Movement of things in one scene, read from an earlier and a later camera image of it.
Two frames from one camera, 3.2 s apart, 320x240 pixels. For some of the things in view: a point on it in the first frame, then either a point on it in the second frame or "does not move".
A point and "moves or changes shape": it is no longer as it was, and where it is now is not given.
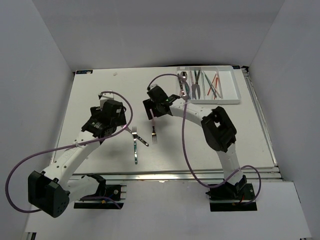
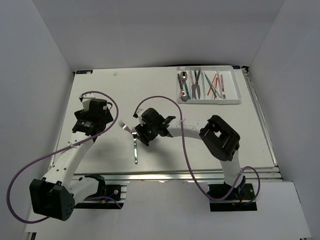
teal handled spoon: [183, 76] does not move
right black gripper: [149, 104] → [144, 137]
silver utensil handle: [180, 81] does not move
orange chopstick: [211, 85] does not move
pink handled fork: [153, 133] moves or changes shape
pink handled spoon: [183, 94] does not move
